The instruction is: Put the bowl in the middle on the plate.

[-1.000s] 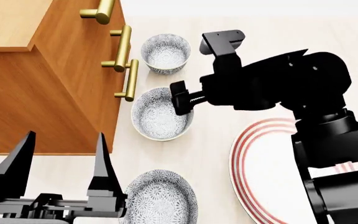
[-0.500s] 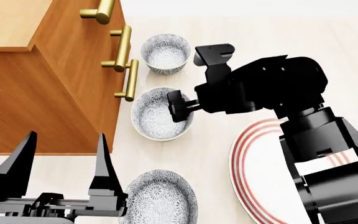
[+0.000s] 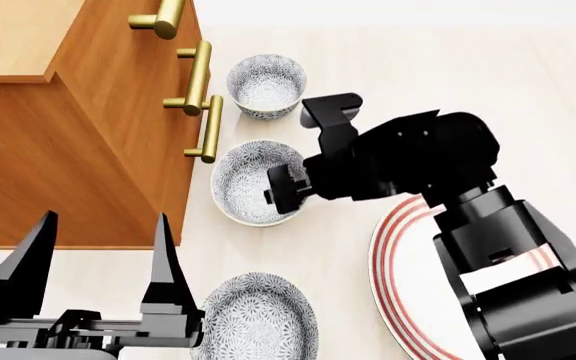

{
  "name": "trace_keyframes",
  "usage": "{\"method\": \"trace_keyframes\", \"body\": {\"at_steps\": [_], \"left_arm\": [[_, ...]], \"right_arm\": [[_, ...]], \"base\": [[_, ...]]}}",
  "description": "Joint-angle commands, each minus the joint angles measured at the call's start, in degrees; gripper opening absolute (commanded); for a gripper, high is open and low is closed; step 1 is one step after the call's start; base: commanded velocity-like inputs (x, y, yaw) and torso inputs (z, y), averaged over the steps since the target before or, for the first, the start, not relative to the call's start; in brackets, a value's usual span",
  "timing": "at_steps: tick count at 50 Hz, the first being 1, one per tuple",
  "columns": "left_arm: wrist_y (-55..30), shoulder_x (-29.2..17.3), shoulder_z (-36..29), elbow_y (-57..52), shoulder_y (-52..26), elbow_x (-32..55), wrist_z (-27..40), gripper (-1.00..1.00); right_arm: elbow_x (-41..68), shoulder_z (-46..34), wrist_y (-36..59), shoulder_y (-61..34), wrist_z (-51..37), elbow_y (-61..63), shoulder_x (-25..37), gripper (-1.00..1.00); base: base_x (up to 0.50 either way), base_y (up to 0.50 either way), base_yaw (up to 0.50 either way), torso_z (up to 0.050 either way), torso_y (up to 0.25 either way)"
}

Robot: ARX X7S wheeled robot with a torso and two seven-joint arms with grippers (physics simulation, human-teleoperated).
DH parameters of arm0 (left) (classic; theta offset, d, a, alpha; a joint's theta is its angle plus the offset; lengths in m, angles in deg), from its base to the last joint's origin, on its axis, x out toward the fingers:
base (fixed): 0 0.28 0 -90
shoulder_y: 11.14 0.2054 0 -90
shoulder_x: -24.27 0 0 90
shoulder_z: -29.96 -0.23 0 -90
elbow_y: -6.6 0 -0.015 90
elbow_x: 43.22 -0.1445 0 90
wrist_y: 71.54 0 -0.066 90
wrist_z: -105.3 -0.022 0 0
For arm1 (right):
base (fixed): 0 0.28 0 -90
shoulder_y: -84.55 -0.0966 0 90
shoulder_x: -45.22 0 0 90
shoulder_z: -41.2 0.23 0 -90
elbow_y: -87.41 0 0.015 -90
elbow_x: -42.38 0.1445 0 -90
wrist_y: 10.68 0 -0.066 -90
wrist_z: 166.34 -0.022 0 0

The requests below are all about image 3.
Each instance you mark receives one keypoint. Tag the medium floral patterned bowl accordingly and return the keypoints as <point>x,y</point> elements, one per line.
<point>240,183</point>

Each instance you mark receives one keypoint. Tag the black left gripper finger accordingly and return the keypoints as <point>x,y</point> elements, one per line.
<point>23,270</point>
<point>168,273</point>

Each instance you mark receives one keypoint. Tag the large floral patterned bowl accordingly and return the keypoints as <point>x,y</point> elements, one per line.
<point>260,322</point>

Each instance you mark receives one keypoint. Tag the wooden cabinet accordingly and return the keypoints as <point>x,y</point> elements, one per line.
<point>68,131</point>

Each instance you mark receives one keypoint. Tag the small deep floral patterned bowl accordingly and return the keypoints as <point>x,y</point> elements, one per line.
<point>267,86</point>

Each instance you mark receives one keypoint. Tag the white plate with red stripes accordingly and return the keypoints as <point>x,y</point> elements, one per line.
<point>408,285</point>

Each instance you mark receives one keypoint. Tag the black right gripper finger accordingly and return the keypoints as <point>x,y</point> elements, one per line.
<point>284,187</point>
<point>302,179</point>

